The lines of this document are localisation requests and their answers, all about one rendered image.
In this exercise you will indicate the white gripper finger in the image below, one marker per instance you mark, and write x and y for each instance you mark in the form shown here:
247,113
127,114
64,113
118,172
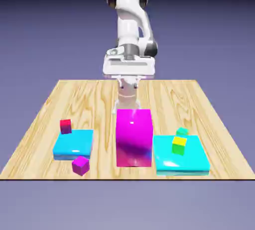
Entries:
120,82
135,82

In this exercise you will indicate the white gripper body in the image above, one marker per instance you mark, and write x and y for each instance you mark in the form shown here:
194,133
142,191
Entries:
129,68

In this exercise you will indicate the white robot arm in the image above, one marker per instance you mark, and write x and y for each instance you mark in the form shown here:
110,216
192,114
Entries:
127,15

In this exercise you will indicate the small teal cube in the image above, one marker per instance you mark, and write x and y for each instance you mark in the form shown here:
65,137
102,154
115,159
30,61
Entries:
182,131

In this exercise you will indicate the small red cube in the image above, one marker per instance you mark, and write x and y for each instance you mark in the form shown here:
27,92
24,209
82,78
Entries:
65,126

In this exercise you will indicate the small yellow cube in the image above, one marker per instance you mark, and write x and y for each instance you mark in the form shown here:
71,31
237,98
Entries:
179,145

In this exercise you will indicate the small purple cube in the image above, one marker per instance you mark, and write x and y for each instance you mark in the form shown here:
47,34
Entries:
80,165

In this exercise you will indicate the large magenta box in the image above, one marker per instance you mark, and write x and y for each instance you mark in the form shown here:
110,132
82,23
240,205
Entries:
133,138

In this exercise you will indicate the large blue box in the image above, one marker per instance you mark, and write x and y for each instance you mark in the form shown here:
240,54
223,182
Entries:
73,142

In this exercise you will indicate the large cyan box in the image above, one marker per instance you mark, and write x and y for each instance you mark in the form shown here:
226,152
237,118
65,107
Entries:
185,160

